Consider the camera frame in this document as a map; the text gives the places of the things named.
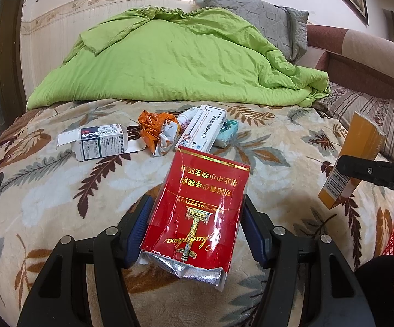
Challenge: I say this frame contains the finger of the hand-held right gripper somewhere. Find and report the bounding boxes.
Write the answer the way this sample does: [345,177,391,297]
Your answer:
[336,155,394,189]

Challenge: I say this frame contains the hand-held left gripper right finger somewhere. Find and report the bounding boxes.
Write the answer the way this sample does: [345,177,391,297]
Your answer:
[241,194,378,327]

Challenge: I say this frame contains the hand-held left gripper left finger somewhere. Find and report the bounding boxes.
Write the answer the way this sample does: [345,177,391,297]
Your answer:
[16,194,155,327]

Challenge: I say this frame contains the orange medicine box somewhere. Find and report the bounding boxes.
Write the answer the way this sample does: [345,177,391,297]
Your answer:
[318,111,387,210]

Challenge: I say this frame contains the red cigarette pack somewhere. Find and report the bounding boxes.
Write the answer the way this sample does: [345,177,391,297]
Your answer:
[139,145,251,292]

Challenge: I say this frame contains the white and blue medicine box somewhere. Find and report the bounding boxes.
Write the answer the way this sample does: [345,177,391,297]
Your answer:
[58,124,147,162]

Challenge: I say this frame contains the teal tissue packet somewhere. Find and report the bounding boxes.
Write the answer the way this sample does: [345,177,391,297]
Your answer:
[215,120,239,148]

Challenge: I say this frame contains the long white medicine box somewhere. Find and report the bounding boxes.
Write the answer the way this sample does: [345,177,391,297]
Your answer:
[176,104,228,153]

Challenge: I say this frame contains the striped brown pillow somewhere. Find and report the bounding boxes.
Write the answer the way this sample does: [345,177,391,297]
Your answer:
[314,82,394,166]

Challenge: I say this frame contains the leaf print blanket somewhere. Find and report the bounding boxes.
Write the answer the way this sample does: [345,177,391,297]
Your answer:
[0,97,394,327]

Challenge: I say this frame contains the crumpled orange wrapper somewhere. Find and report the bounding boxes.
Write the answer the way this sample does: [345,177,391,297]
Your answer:
[138,110,181,157]

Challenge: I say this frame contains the small white bottle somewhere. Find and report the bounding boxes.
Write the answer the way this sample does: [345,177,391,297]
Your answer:
[180,107,199,133]

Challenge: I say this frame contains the person's dark trousers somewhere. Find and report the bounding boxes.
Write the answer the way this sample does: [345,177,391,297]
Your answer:
[354,255,394,327]

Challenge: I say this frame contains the brown upholstered headboard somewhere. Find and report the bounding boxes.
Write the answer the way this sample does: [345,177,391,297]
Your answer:
[299,24,394,91]

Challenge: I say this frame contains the green quilt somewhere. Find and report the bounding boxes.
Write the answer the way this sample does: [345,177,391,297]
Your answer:
[26,6,331,111]

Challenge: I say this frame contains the grey quilted pillow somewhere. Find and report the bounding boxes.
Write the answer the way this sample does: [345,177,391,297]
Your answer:
[200,0,310,65]

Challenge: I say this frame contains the wooden glass door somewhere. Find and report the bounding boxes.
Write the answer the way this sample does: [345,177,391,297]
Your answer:
[0,0,30,150]

